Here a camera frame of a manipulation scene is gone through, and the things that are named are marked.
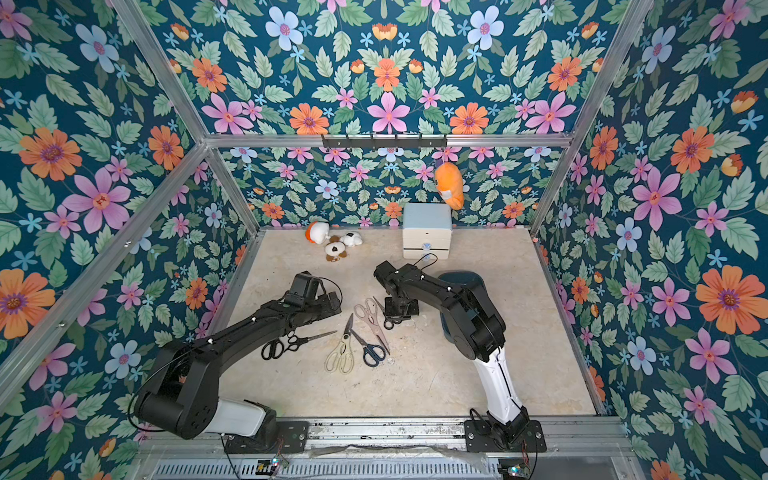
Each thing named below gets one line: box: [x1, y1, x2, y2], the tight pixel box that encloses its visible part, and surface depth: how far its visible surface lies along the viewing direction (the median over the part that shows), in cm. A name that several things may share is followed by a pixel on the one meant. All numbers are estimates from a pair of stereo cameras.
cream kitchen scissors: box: [324, 313, 355, 375], surface depth 89 cm
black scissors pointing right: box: [283, 330, 338, 352], surface depth 91 cm
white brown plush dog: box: [324, 232, 363, 262], surface depth 113 cm
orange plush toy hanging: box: [435, 162, 465, 211], surface depth 99 cm
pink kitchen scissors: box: [354, 297, 391, 355], surface depth 98 cm
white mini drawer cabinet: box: [402, 203, 453, 260], surface depth 106 cm
